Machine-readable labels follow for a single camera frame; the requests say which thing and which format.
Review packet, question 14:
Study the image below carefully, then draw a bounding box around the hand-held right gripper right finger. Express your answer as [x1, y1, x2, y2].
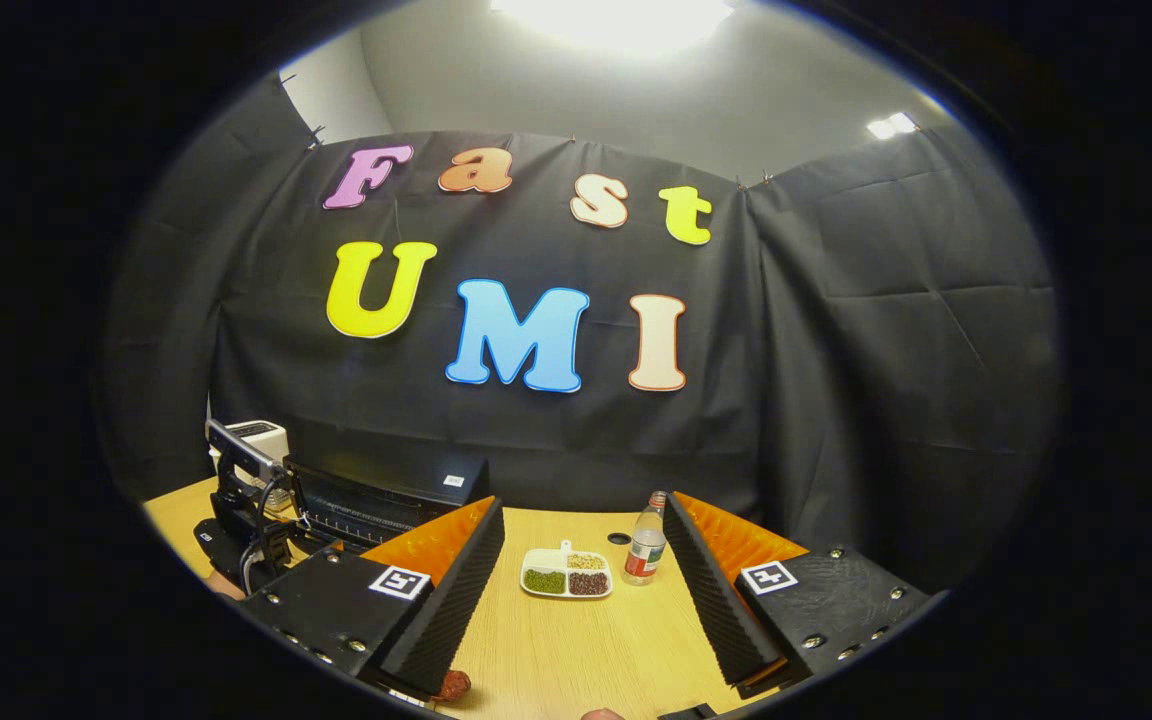
[663, 490, 937, 691]

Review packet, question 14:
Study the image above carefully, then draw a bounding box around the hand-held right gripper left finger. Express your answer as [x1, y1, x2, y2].
[236, 497, 505, 701]

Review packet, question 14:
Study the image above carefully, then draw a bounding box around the black electric oven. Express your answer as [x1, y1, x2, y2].
[281, 450, 492, 553]

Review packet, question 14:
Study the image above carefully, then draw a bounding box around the clear plastic water bottle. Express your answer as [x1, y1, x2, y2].
[623, 490, 668, 586]

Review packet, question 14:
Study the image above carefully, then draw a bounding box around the white divided dish of beans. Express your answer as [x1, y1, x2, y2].
[520, 541, 614, 600]

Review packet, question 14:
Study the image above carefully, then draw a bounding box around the black backdrop cloth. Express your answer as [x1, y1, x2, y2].
[101, 80, 1067, 591]

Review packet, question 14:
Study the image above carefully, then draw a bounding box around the large ceiling light panel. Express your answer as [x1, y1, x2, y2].
[491, 0, 737, 53]

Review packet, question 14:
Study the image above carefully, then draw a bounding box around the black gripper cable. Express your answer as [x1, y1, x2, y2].
[239, 470, 299, 593]

